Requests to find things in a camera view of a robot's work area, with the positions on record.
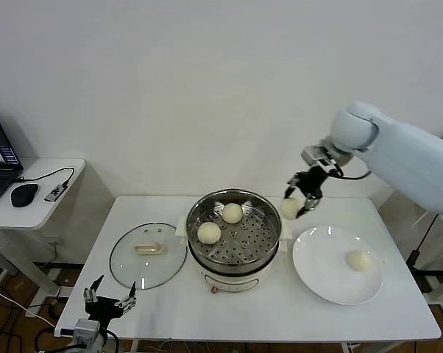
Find white round plate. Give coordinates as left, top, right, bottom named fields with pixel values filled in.
left=292, top=226, right=384, bottom=306

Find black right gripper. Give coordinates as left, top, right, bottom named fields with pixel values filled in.
left=283, top=167, right=330, bottom=221

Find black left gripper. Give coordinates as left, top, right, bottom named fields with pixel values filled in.
left=82, top=274, right=139, bottom=321

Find white laptop cable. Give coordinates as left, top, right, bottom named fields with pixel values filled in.
left=410, top=211, right=428, bottom=237

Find thick white floor cable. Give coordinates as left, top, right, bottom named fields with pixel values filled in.
left=0, top=282, right=59, bottom=329

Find black usb hub cable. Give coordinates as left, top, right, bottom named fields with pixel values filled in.
left=13, top=167, right=76, bottom=188

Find white steamed baozi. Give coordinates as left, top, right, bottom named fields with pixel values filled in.
left=345, top=249, right=373, bottom=273
left=221, top=202, right=243, bottom=224
left=197, top=222, right=222, bottom=246
left=280, top=197, right=304, bottom=221

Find stainless steel steamer basket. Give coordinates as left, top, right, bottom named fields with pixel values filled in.
left=175, top=188, right=293, bottom=277

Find black computer mouse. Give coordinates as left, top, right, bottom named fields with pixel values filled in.
left=10, top=183, right=40, bottom=208

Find black cable with adapter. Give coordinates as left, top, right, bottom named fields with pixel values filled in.
left=407, top=213, right=438, bottom=280

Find glass lid with cream handle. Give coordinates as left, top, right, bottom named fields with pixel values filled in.
left=109, top=221, right=188, bottom=291

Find grey usb hub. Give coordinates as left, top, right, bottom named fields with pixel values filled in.
left=44, top=185, right=68, bottom=202

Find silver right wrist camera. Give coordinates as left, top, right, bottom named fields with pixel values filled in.
left=301, top=145, right=336, bottom=172

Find tangled thin cable bundle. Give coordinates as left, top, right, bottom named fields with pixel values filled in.
left=143, top=340, right=215, bottom=353

